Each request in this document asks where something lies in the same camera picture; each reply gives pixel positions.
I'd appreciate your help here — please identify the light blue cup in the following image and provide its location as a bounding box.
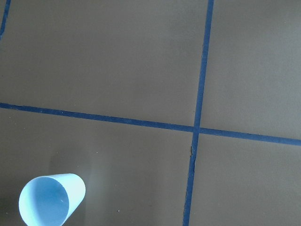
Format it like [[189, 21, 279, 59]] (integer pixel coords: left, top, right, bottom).
[[18, 173, 86, 226]]

